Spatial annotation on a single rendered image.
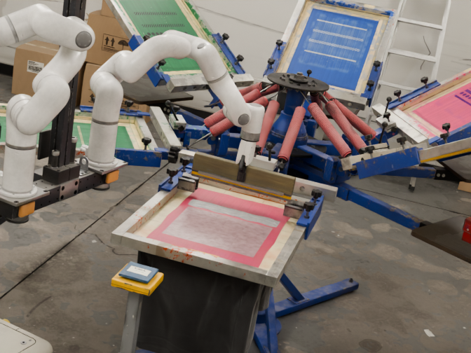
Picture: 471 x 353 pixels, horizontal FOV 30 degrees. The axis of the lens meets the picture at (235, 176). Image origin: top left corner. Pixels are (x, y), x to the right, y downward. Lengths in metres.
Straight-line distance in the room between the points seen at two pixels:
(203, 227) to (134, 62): 0.65
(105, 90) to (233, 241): 0.70
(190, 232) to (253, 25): 4.58
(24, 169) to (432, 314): 3.00
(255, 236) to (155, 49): 0.77
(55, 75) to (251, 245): 0.95
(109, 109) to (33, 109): 0.49
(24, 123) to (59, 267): 2.33
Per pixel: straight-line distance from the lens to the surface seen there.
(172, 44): 3.08
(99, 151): 3.15
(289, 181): 3.35
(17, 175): 2.81
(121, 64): 3.11
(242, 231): 3.25
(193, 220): 3.27
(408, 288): 5.43
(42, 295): 4.63
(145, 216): 3.19
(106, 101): 3.09
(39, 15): 2.63
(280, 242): 3.22
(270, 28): 7.56
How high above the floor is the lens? 2.23
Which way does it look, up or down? 20 degrees down
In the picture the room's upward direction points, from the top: 10 degrees clockwise
